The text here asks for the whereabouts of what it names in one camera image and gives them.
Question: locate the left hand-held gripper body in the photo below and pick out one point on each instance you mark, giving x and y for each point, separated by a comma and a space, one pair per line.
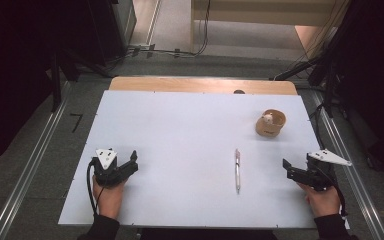
106, 173

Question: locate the black tripod stand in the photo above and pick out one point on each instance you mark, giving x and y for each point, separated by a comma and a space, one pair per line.
323, 66

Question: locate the person's right hand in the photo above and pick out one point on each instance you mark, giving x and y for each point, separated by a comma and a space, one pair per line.
323, 201

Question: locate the white pen with pink clip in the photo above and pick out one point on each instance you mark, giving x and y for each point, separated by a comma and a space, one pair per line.
237, 170

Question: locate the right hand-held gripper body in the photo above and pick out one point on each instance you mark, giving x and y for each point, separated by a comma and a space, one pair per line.
320, 176

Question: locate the person's left hand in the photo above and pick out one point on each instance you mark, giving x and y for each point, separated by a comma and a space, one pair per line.
108, 200

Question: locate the metal floor rail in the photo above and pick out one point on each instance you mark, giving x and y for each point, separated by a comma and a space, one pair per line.
353, 173
30, 166

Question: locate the person's dark clothing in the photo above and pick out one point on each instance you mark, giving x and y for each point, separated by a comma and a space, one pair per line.
206, 234

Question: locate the black cabinet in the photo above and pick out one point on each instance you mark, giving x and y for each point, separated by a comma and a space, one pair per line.
118, 26

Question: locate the small white figure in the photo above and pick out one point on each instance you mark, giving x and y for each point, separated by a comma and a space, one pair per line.
267, 118

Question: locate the black metal stand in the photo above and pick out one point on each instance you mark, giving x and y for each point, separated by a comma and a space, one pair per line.
60, 76

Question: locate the white table mat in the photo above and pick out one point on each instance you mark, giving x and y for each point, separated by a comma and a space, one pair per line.
180, 160

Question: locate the round wooden pen holder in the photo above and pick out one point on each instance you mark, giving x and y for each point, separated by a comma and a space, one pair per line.
270, 128

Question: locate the wooden table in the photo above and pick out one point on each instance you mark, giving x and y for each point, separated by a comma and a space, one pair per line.
180, 85

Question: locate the beige furniture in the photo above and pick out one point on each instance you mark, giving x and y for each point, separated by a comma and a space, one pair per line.
263, 11

